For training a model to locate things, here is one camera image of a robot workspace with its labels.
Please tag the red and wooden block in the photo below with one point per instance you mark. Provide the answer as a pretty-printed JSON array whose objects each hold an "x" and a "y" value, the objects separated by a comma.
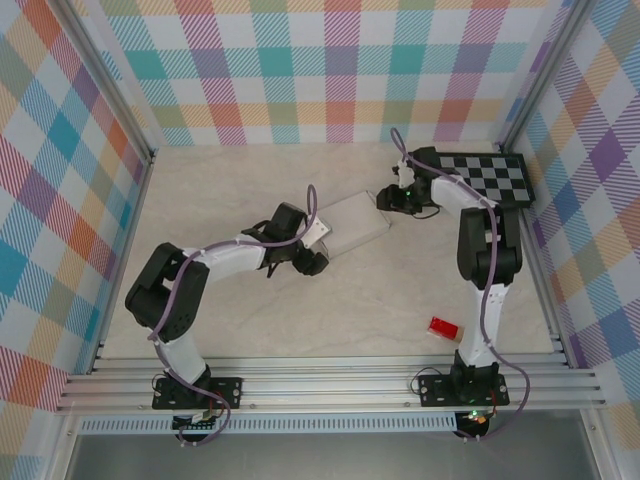
[{"x": 445, "y": 329}]

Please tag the small circuit board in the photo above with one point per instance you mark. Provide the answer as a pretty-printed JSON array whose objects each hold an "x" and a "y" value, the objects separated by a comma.
[
  {"x": 197, "y": 422},
  {"x": 477, "y": 417}
]

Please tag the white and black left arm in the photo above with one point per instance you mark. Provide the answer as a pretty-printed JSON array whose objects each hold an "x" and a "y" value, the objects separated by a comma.
[{"x": 230, "y": 260}]

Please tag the aluminium front frame rail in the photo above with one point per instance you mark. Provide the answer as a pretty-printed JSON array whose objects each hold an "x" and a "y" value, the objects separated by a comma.
[{"x": 325, "y": 385}]

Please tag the aluminium corner post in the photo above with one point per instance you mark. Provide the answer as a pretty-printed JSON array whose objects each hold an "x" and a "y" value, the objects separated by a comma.
[
  {"x": 545, "y": 75},
  {"x": 105, "y": 80}
]

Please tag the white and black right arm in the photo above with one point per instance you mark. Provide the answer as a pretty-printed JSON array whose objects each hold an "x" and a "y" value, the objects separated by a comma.
[{"x": 487, "y": 310}]

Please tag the black checkerboard calibration board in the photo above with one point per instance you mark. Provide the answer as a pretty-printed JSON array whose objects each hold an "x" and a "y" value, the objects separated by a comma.
[{"x": 490, "y": 175}]

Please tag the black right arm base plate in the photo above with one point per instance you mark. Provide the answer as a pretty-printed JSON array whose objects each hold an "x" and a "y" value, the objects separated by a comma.
[{"x": 435, "y": 390}]

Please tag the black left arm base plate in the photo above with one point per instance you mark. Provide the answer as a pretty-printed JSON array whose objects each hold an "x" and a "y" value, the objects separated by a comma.
[{"x": 227, "y": 392}]

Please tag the blue and white paper box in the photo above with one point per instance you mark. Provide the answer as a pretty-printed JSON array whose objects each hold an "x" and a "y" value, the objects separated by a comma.
[{"x": 355, "y": 220}]

